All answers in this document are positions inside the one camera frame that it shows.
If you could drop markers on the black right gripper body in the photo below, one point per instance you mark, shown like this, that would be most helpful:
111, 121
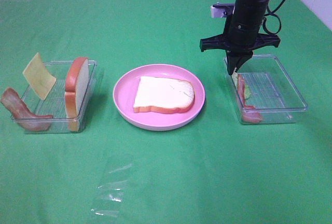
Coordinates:
237, 37

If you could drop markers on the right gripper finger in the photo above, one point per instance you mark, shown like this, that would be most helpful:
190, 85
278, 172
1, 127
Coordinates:
242, 57
232, 60

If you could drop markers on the green lettuce leaf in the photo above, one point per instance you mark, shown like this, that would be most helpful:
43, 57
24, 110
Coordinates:
245, 89

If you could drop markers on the bacon strip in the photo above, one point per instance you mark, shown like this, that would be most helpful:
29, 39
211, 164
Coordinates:
19, 110
248, 114

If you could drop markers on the bread slice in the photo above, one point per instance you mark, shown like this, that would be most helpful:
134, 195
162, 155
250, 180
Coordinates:
76, 84
163, 95

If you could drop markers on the yellow cheese slice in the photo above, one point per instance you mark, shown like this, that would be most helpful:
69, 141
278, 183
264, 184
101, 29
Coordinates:
38, 77

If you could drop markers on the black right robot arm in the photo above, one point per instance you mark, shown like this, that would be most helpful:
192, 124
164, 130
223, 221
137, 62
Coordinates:
250, 13

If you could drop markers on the clear right plastic container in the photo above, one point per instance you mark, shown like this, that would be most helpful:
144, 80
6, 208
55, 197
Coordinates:
274, 95

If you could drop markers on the clear plastic container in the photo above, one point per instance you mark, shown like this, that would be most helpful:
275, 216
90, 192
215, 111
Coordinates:
54, 104
274, 95

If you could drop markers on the pink plate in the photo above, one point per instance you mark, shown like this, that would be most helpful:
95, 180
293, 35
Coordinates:
125, 89

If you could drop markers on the green tablecloth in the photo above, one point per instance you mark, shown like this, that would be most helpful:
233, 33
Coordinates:
213, 170

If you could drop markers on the upright bread slice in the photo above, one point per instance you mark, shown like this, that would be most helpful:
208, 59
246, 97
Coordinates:
76, 84

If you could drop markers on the clear plastic wrap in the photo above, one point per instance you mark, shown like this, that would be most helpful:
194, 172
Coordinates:
110, 191

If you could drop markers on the clear left plastic container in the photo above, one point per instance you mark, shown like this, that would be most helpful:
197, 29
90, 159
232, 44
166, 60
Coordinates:
54, 104

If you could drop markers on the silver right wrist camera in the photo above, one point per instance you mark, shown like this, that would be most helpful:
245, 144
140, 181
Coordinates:
219, 10

